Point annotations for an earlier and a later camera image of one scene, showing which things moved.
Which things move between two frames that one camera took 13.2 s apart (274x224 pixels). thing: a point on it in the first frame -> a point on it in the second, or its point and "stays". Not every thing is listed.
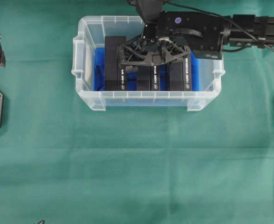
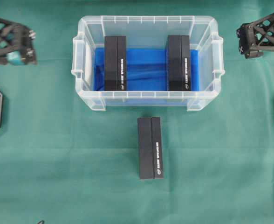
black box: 148,77 -> 150,148
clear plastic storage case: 98,76 stays
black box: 179,75 stays
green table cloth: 56,159 stays
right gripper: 202,33 -> 267,34
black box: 115,76 stays
